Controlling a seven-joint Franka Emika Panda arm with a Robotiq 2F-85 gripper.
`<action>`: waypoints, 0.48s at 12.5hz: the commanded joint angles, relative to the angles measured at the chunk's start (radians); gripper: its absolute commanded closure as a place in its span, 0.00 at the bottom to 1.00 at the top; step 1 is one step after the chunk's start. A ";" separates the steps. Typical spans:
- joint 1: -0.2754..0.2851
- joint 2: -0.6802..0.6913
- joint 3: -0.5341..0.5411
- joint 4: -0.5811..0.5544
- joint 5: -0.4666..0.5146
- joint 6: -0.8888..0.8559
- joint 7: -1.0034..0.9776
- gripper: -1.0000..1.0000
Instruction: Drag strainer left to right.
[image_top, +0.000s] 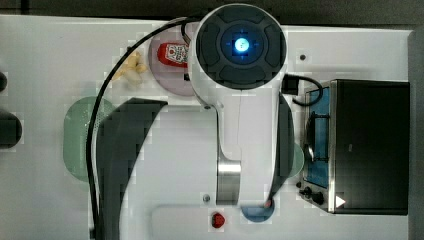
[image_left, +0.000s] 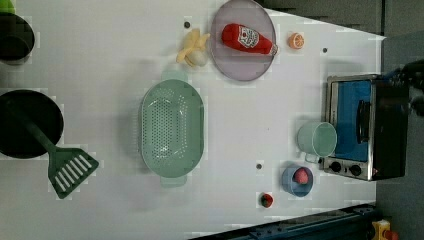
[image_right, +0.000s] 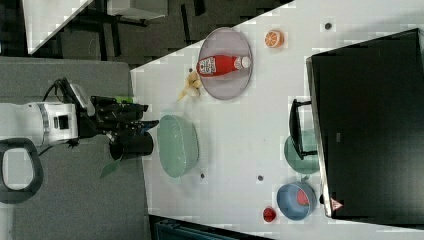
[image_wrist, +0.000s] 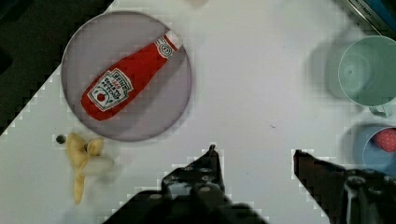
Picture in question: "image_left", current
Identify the green plastic strainer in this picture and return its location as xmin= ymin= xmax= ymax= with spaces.
xmin=138 ymin=70 xmax=204 ymax=188

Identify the purple round plate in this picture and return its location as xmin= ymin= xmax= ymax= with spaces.
xmin=210 ymin=0 xmax=276 ymax=81

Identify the peeled toy banana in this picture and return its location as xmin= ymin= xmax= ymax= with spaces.
xmin=176 ymin=28 xmax=210 ymax=67

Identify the red ketchup bottle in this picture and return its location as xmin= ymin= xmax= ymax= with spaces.
xmin=221 ymin=23 xmax=279 ymax=56

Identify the red toy strawberry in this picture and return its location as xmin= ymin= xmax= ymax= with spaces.
xmin=260 ymin=193 xmax=274 ymax=208

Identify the blue plastic cup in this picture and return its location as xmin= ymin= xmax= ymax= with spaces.
xmin=281 ymin=165 xmax=313 ymax=197

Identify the pink toy in cup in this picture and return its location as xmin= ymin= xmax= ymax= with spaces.
xmin=294 ymin=168 xmax=309 ymax=184

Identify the green plastic mug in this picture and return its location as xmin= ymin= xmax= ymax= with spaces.
xmin=297 ymin=122 xmax=337 ymax=163

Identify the orange slice toy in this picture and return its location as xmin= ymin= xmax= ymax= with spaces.
xmin=288 ymin=33 xmax=304 ymax=49

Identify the dark green slotted spatula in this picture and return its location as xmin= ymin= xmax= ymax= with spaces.
xmin=6 ymin=100 xmax=99 ymax=199

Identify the black toaster oven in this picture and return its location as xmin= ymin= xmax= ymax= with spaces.
xmin=320 ymin=74 xmax=409 ymax=181

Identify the black round pan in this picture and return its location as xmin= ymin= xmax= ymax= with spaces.
xmin=0 ymin=90 xmax=64 ymax=159

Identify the yellow red clamp tool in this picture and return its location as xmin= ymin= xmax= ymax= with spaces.
xmin=372 ymin=220 xmax=399 ymax=240

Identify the black cylindrical container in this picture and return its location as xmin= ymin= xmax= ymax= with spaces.
xmin=0 ymin=12 xmax=35 ymax=61

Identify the lime green bottle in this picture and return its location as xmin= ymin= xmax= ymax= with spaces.
xmin=0 ymin=0 xmax=15 ymax=14

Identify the blue metal frame rail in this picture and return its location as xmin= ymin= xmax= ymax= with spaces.
xmin=191 ymin=204 xmax=382 ymax=240

